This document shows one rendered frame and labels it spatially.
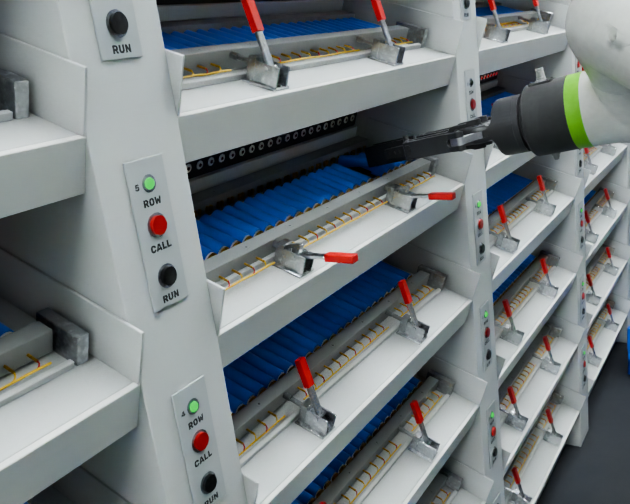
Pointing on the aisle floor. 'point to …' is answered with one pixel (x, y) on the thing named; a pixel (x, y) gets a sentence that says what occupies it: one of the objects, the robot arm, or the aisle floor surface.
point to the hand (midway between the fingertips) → (391, 151)
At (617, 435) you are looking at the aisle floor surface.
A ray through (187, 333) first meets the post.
